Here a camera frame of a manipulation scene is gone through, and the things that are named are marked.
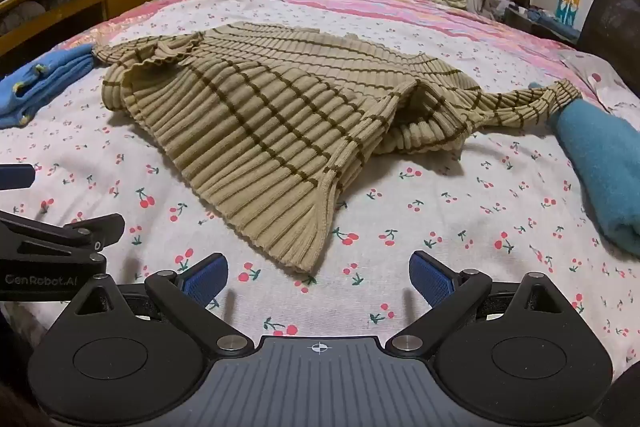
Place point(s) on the dark wooden headboard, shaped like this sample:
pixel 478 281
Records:
pixel 612 17

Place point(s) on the blue folded knit garment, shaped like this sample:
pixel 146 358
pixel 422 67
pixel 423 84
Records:
pixel 40 82

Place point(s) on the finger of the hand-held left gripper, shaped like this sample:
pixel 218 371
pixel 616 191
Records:
pixel 15 177
pixel 75 234

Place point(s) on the pink striped quilt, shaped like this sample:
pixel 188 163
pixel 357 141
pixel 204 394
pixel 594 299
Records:
pixel 350 2

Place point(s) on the dark nightstand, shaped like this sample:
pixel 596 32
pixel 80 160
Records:
pixel 530 19

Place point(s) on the beige striped ribbed sweater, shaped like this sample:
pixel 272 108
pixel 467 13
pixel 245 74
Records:
pixel 275 117

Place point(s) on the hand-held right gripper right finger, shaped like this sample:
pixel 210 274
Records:
pixel 431 279

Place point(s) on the pink spotted pillow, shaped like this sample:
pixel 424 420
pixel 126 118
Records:
pixel 610 82

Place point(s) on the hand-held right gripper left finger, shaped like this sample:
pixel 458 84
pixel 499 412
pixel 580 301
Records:
pixel 206 279

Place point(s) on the teal folded fleece garment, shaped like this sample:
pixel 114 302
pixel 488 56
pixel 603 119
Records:
pixel 600 167

